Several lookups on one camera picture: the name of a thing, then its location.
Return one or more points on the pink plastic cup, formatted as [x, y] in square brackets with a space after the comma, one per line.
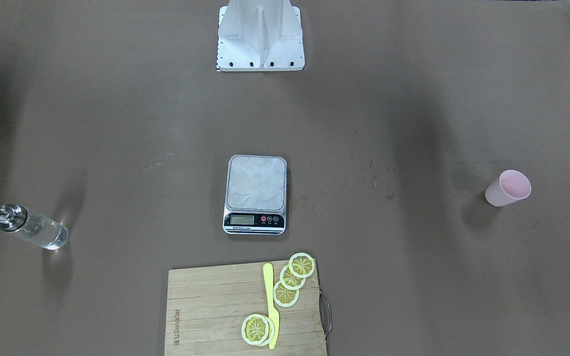
[509, 187]

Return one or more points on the glass sauce dispenser bottle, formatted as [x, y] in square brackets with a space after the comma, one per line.
[32, 227]

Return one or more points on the digital kitchen scale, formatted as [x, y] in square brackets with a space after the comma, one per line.
[256, 195]

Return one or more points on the lemon slice top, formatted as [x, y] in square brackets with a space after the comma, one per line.
[301, 265]

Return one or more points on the lemon slice middle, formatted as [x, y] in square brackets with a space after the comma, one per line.
[290, 281]

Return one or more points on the lemon slice lower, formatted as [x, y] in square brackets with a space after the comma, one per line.
[284, 297]

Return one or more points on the yellow plastic knife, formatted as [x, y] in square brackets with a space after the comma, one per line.
[273, 314]

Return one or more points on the bamboo cutting board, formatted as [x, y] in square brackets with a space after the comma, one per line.
[206, 307]

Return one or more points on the lemon slice under pair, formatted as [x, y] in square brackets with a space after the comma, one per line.
[271, 332]

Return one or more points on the lemon slice front pair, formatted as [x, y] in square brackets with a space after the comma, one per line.
[254, 329]

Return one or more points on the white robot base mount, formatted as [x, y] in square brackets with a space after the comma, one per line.
[260, 36]

